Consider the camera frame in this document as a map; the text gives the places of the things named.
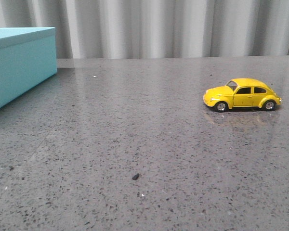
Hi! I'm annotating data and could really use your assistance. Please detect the yellow toy beetle car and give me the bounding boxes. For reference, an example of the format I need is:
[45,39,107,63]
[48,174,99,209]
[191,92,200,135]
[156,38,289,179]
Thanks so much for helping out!
[203,78,282,113]

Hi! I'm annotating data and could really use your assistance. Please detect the light blue storage box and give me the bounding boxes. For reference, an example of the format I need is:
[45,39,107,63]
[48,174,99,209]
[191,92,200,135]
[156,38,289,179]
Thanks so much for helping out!
[0,27,57,108]

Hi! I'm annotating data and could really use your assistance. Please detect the small black debris piece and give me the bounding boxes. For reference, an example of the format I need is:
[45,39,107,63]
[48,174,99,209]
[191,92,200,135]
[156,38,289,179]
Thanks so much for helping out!
[132,173,140,180]

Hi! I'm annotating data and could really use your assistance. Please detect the grey pleated curtain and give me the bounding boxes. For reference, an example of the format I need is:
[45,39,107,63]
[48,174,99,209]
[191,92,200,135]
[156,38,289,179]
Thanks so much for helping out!
[0,0,289,59]

